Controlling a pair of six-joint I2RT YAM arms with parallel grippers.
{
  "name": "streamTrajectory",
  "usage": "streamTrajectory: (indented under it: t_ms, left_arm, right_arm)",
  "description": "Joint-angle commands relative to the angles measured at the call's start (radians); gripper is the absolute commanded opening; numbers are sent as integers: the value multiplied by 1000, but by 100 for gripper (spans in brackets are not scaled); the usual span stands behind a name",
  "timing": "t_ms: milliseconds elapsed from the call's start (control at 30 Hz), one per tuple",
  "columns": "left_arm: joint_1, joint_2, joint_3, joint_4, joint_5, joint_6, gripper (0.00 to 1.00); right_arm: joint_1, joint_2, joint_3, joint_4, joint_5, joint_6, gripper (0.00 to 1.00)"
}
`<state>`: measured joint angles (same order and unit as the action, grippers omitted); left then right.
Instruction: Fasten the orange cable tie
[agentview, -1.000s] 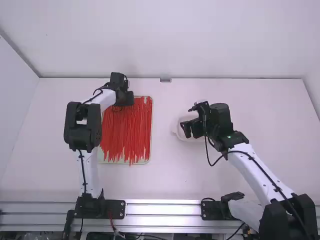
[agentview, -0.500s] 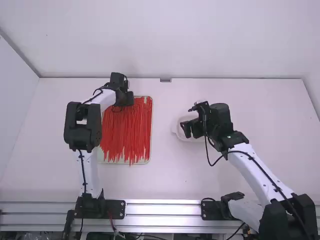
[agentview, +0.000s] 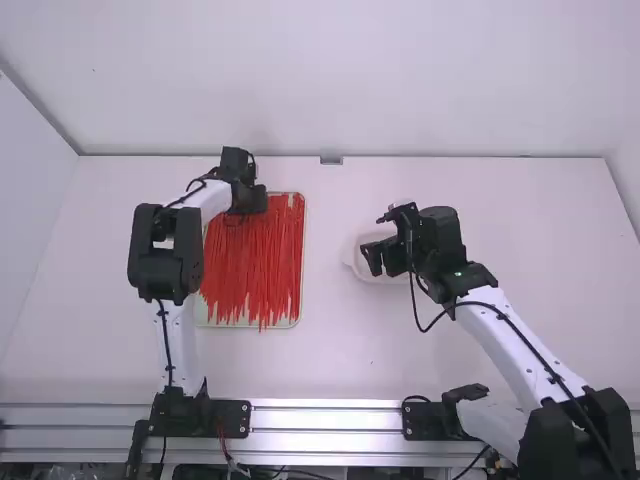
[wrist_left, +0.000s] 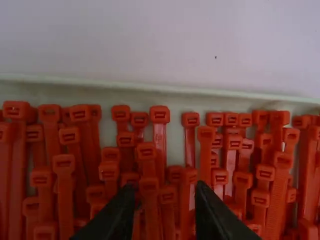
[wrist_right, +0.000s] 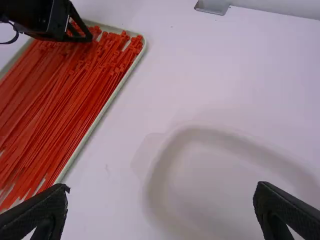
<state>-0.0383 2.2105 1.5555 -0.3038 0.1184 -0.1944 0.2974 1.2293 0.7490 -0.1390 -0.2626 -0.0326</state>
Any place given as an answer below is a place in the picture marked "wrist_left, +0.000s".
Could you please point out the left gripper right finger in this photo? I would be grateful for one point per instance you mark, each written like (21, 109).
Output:
(215, 220)

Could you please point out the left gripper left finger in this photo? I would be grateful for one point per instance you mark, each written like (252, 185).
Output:
(112, 220)

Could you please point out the pale tray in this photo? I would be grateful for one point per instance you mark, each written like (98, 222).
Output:
(150, 97)

